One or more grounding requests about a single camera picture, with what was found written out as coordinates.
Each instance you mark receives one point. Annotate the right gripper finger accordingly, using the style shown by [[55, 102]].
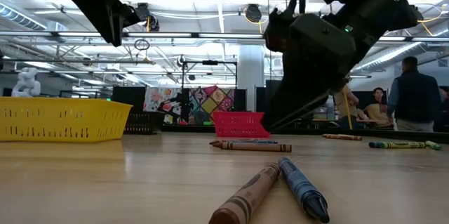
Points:
[[294, 94]]

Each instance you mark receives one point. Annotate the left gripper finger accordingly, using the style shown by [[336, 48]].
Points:
[[101, 17]]

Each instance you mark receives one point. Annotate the blue crayon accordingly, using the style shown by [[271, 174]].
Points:
[[266, 142], [301, 189]]

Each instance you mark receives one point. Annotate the yellow-green crayon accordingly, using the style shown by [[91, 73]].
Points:
[[396, 145], [433, 145], [342, 137]]

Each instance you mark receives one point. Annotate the white column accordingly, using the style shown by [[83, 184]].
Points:
[[250, 76]]

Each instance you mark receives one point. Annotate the person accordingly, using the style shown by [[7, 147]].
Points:
[[378, 111], [415, 101], [342, 104]]

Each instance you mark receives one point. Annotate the grey horizontal pipe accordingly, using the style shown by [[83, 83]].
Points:
[[70, 61]]

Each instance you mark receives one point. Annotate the long light bar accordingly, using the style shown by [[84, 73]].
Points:
[[158, 35]]

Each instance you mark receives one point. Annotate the red plastic basket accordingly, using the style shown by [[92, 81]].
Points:
[[238, 125]]

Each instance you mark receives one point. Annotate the colourful patchwork cloth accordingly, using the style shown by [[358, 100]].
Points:
[[210, 104]]

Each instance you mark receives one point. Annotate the black panel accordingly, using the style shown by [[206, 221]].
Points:
[[128, 99]]

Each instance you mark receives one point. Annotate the white robot figure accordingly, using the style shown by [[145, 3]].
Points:
[[26, 83]]

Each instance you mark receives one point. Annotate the yellow plastic basket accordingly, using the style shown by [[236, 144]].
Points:
[[52, 118]]

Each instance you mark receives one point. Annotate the black plastic basket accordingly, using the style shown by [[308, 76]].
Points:
[[144, 124]]

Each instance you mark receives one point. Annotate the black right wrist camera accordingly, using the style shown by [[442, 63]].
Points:
[[277, 31]]

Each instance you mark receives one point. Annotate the silver ceiling duct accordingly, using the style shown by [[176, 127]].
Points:
[[17, 15], [389, 55]]

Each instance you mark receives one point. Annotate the black stand frame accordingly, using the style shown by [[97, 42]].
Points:
[[209, 62]]

